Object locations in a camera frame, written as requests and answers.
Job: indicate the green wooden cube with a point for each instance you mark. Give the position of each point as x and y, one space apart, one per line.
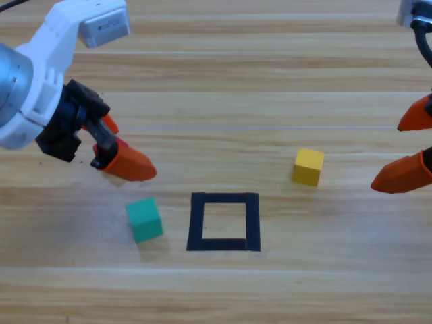
145 221

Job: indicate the black tape square outline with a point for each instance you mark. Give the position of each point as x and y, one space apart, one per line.
253 222

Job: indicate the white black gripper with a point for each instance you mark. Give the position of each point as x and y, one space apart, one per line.
47 84

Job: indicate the yellow wooden cube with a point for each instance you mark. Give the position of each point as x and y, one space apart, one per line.
308 167

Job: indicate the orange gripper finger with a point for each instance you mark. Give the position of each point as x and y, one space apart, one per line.
416 118
405 175
131 165

